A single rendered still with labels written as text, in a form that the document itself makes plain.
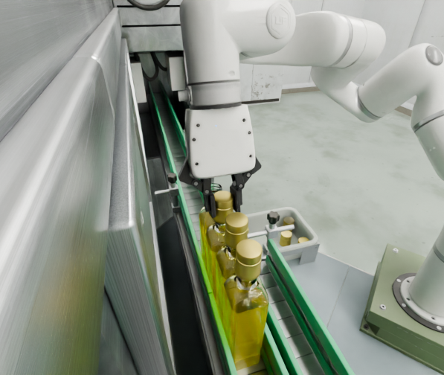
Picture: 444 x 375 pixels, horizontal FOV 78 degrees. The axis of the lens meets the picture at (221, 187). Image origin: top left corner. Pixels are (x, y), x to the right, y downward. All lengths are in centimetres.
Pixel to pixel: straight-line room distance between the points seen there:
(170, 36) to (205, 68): 92
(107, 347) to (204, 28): 34
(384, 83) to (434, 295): 46
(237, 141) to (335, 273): 62
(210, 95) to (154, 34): 93
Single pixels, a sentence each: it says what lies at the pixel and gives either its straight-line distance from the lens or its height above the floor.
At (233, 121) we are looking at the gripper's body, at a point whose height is 128.
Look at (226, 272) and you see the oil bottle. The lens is 45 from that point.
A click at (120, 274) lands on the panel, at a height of 128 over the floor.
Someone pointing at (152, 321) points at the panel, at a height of 122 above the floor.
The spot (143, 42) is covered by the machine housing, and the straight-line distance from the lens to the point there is 129.
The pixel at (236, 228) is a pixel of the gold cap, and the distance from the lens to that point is 39.
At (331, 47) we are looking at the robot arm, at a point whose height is 136.
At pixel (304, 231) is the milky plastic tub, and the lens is 92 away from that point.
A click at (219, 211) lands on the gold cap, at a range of 45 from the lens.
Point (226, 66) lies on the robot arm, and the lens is 39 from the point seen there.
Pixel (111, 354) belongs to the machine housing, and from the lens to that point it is 22.
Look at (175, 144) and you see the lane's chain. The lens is 127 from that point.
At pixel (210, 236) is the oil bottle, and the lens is 49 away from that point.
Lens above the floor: 143
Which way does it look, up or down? 35 degrees down
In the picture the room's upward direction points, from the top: straight up
